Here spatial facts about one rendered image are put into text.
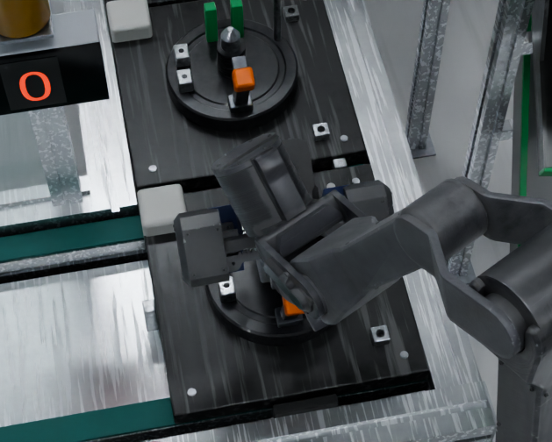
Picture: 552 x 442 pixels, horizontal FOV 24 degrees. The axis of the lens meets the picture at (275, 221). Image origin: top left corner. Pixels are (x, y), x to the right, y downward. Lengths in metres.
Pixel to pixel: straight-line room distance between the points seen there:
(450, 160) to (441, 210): 0.71
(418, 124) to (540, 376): 0.73
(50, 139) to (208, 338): 0.24
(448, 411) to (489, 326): 0.50
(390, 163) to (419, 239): 0.59
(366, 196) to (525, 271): 0.41
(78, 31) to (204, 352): 0.33
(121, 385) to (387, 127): 0.39
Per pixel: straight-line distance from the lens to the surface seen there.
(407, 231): 0.76
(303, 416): 1.18
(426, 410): 1.19
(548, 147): 1.06
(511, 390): 0.78
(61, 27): 1.08
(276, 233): 0.95
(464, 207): 0.75
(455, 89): 1.52
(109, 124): 1.36
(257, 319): 1.19
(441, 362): 1.21
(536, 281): 0.69
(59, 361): 1.27
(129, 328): 1.28
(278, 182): 0.95
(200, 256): 1.08
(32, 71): 1.08
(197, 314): 1.22
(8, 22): 1.03
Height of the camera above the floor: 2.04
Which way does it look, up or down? 57 degrees down
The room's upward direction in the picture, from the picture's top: straight up
